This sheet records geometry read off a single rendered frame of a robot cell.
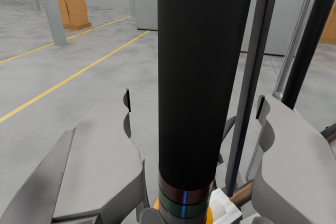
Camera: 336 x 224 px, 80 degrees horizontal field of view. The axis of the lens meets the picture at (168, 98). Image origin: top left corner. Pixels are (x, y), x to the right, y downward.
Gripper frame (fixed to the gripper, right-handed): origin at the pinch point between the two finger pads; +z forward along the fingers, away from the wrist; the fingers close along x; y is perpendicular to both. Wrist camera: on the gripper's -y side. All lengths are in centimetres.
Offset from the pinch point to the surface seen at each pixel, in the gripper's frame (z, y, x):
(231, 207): -0.6, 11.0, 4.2
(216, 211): -1.2, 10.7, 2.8
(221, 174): 34, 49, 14
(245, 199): 0.5, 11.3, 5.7
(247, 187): 1.6, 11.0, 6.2
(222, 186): 30, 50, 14
